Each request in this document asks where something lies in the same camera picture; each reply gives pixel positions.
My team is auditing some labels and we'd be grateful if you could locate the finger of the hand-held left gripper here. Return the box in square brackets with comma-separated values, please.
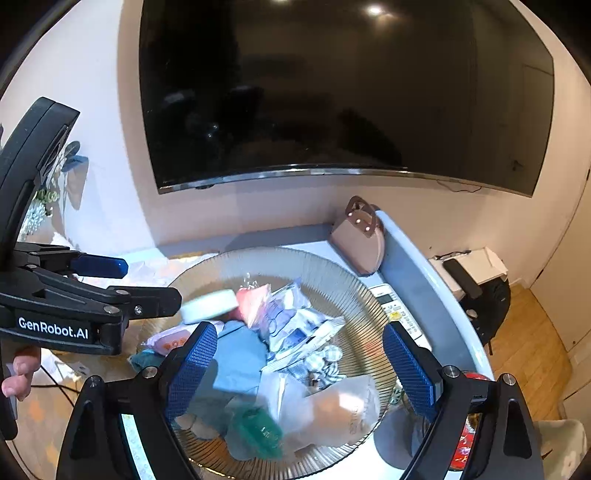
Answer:
[14, 246, 129, 280]
[28, 270, 183, 319]

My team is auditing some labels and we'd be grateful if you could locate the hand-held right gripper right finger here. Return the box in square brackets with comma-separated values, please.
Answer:
[382, 320, 546, 480]

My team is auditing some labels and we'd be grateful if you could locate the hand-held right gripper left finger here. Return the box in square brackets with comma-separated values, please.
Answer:
[55, 320, 219, 480]

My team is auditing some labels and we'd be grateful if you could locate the white round soap bar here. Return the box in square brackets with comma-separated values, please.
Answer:
[180, 290, 238, 325]

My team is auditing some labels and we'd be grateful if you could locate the amber ribbed glass bowl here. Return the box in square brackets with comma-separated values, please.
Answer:
[139, 247, 400, 480]

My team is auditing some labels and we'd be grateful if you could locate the person's left hand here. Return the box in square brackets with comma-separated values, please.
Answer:
[0, 346, 42, 401]

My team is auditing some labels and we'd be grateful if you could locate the pink dotted packet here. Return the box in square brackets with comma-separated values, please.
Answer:
[148, 323, 204, 356]

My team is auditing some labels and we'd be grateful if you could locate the blue cloth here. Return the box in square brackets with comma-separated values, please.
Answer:
[194, 320, 271, 393]

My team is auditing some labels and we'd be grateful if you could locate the teal cloth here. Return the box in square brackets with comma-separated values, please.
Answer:
[129, 351, 162, 374]

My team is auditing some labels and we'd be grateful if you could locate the white remote control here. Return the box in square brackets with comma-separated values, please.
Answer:
[369, 284, 437, 347]

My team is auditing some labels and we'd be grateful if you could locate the clear plastic bag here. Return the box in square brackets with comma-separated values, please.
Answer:
[259, 371, 384, 453]

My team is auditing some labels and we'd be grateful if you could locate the green pouch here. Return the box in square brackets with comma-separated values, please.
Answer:
[228, 406, 283, 460]

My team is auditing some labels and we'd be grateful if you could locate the black white patterned scrunchie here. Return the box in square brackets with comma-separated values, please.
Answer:
[295, 344, 347, 386]

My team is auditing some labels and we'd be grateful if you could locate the green plant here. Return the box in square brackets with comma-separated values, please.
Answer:
[23, 185, 61, 232]

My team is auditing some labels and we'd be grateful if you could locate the red can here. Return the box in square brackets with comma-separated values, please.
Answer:
[445, 371, 490, 472]

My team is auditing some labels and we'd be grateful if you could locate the black remote control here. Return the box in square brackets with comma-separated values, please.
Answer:
[442, 258, 483, 298]

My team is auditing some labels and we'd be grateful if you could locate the black office chair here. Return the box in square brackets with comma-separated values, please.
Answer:
[459, 277, 512, 356]

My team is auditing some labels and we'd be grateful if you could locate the clear printed packet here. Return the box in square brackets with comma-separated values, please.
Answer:
[263, 279, 347, 361]

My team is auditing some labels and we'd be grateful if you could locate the pink handbag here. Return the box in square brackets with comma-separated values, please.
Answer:
[329, 196, 387, 277]

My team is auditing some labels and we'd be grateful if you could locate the white box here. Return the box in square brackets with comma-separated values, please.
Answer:
[427, 247, 509, 301]

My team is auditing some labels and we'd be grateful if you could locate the white patterned cushion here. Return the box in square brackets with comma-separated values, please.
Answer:
[536, 418, 587, 462]

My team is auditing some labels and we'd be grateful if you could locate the white cabinet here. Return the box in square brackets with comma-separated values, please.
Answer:
[531, 175, 591, 416]

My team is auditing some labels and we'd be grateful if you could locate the black television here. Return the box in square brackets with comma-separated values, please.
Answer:
[139, 0, 555, 199]

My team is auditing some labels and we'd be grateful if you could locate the black cable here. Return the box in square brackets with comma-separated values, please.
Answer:
[18, 360, 88, 402]

